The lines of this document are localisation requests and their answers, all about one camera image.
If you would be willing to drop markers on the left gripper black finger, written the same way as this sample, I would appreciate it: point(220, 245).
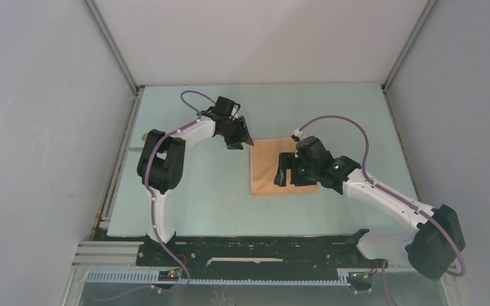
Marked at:
point(234, 142)
point(244, 135)

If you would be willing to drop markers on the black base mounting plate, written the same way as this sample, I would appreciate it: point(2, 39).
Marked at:
point(259, 258)

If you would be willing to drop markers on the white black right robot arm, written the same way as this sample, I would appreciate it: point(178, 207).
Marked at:
point(431, 241)

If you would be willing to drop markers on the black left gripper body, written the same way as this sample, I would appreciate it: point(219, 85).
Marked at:
point(233, 127)

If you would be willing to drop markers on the aluminium frame rail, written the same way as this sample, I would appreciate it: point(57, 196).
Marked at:
point(98, 254)

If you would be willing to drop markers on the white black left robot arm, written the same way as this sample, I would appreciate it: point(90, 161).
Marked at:
point(161, 163)

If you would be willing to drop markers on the white toothed cable duct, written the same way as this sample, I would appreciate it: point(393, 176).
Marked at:
point(151, 277)

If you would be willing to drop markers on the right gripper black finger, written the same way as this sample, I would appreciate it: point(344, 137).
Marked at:
point(286, 165)
point(300, 178)

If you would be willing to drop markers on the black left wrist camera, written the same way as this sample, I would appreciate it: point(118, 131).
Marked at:
point(226, 107)

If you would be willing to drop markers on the peach cloth napkin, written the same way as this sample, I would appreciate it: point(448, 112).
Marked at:
point(264, 158)

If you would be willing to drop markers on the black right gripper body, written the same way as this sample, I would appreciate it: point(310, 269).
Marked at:
point(314, 169)

